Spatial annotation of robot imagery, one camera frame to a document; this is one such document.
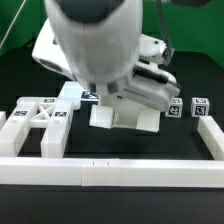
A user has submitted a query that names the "white chair seat part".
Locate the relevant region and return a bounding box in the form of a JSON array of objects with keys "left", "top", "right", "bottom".
[{"left": 99, "top": 94, "right": 151, "bottom": 130}]

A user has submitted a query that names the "white chair back frame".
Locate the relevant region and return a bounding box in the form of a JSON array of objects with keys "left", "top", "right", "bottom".
[{"left": 0, "top": 96, "right": 82, "bottom": 158}]

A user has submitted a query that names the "white tagged cube left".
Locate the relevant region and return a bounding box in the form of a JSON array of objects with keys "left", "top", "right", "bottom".
[{"left": 165, "top": 97, "right": 183, "bottom": 118}]

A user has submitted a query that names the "white cord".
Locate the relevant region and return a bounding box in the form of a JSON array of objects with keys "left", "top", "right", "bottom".
[{"left": 0, "top": 0, "right": 28, "bottom": 51}]

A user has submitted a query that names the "white U-shaped fence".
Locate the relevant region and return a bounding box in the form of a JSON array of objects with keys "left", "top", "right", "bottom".
[{"left": 0, "top": 112, "right": 224, "bottom": 188}]

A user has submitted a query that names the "white tagged cube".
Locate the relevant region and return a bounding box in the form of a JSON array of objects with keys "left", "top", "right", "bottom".
[
  {"left": 191, "top": 97, "right": 210, "bottom": 117},
  {"left": 165, "top": 97, "right": 183, "bottom": 118}
]

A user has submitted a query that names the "white tagged cube right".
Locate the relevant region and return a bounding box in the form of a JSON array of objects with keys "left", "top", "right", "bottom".
[{"left": 191, "top": 97, "right": 210, "bottom": 117}]

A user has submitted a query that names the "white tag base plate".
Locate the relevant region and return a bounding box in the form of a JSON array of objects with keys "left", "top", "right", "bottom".
[{"left": 58, "top": 80, "right": 101, "bottom": 104}]

